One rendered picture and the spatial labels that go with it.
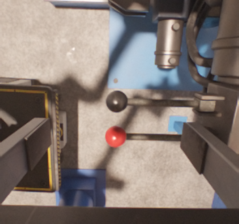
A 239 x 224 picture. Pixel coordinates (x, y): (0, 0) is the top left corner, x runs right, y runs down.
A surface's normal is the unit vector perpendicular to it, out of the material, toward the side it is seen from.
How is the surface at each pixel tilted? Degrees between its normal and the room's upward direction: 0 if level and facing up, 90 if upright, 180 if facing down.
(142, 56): 0
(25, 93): 0
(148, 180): 0
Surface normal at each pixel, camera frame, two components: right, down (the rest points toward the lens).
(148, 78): 0.01, 0.26
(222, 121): -1.00, -0.03
